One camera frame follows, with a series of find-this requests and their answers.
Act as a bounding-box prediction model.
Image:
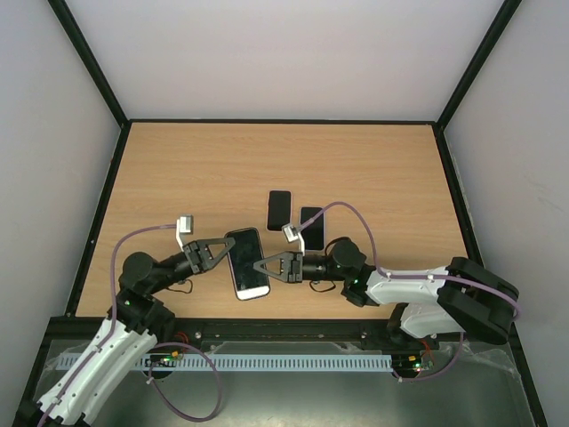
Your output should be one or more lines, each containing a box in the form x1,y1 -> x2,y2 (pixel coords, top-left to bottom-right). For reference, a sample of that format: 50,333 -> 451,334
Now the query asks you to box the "black enclosure frame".
13,0 -> 522,426

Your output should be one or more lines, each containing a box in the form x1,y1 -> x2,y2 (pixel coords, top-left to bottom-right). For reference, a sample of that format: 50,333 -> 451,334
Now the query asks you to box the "black phone case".
222,226 -> 272,302

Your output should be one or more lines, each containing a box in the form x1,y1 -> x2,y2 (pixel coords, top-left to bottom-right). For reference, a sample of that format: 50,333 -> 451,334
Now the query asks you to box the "lilac magsafe phone case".
298,205 -> 328,253

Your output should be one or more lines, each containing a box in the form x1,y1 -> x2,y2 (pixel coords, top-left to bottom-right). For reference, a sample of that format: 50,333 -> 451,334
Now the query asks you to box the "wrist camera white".
175,214 -> 194,248
282,223 -> 306,254

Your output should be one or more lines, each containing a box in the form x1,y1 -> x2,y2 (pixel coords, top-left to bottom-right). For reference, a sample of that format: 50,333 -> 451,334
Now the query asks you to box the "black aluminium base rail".
46,314 -> 517,352

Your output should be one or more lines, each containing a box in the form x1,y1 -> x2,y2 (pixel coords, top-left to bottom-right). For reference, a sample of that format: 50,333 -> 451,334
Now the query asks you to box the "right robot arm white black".
253,237 -> 519,349

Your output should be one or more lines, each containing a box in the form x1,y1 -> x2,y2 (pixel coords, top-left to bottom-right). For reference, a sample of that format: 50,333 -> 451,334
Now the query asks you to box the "white slotted cable duct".
51,352 -> 395,373

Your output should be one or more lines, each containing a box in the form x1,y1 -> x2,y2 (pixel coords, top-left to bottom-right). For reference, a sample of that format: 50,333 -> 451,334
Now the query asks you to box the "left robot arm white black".
16,238 -> 235,426

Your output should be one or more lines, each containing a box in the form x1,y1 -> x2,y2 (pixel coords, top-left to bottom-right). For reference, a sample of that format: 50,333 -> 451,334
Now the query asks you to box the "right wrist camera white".
282,223 -> 306,254

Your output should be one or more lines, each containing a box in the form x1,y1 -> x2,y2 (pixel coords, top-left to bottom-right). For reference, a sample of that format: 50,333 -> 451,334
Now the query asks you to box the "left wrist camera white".
175,214 -> 194,248

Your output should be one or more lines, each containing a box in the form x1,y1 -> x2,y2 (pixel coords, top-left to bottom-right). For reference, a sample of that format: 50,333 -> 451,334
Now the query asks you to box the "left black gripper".
148,238 -> 236,294

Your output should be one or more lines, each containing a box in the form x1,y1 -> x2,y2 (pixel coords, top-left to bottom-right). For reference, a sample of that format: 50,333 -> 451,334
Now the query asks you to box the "pink phone case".
265,189 -> 294,233

